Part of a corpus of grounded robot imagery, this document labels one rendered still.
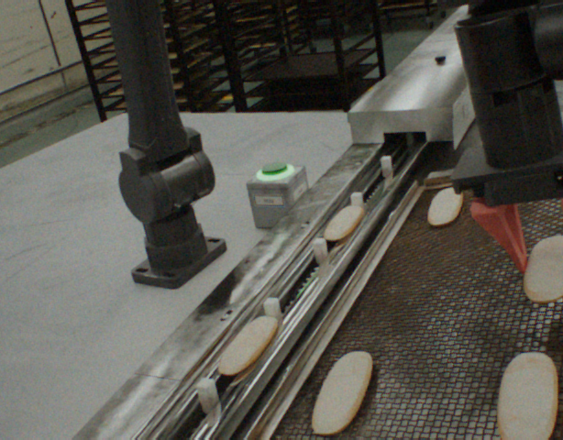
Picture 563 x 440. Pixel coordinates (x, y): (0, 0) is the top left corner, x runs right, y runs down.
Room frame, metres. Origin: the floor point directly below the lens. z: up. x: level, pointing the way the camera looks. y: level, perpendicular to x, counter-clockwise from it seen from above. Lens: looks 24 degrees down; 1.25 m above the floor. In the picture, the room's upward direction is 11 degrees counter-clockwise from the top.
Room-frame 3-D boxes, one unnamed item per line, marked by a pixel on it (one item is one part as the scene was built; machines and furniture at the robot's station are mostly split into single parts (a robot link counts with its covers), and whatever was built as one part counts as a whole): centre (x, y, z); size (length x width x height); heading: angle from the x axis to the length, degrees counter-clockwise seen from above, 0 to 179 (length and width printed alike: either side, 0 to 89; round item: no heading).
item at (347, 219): (0.84, -0.08, 0.86); 0.10 x 0.04 x 0.01; 151
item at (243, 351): (0.60, 0.06, 0.86); 0.10 x 0.04 x 0.01; 151
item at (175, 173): (0.87, 0.14, 0.94); 0.09 x 0.05 x 0.10; 40
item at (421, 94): (1.63, -0.52, 0.89); 1.25 x 0.18 x 0.09; 151
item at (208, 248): (0.88, 0.16, 0.86); 0.12 x 0.09 x 0.08; 143
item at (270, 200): (0.97, 0.00, 0.84); 0.08 x 0.08 x 0.11; 61
